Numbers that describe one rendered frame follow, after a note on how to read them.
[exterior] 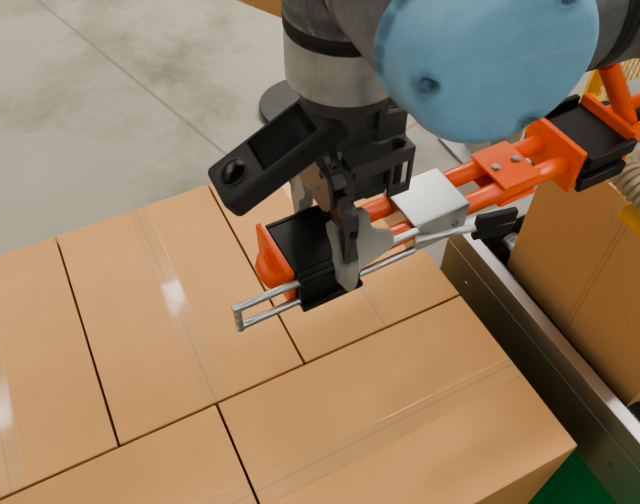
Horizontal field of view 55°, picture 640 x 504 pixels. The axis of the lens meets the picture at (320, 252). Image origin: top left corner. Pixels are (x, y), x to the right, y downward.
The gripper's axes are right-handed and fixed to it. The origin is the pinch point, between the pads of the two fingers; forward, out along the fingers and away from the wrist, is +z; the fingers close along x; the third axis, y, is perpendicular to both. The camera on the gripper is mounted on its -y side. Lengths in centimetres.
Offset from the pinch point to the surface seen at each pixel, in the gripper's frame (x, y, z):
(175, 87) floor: 203, 30, 123
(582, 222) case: 12, 62, 39
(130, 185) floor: 151, -6, 123
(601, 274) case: 3, 62, 45
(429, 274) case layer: 31, 45, 68
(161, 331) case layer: 45, -16, 68
